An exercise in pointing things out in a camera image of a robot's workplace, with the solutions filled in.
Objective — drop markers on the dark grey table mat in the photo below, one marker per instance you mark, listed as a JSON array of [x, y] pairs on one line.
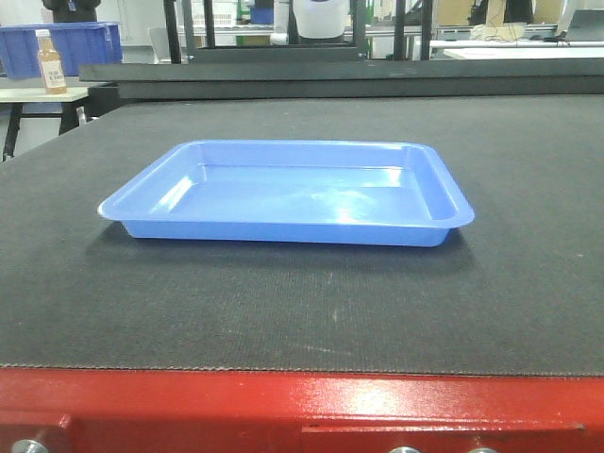
[[518, 292]]

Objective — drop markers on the silver knob right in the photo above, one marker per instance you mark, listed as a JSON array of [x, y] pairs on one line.
[[483, 449]]

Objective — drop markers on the blue plastic tray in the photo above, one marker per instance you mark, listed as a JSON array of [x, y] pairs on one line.
[[370, 193]]

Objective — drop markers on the black metal frame rack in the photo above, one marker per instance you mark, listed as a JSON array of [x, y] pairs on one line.
[[352, 49]]

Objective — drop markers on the silver knob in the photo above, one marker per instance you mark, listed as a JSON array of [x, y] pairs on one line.
[[483, 449], [28, 446], [404, 449]]

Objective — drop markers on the red metal table frame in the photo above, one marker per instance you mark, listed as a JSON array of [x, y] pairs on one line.
[[169, 411]]

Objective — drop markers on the silver knob left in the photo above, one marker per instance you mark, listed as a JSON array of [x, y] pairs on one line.
[[28, 446]]

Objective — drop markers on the silver knob middle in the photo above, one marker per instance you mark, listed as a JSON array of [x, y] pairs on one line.
[[404, 449]]

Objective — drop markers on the white side table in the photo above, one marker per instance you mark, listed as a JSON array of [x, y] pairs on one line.
[[18, 92]]

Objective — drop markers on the amber liquid bottle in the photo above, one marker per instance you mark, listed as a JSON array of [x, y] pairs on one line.
[[50, 63]]

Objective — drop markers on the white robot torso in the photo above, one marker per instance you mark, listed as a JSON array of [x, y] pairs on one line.
[[309, 22]]

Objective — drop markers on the blue crate on side table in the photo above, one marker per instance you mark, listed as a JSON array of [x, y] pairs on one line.
[[77, 43]]

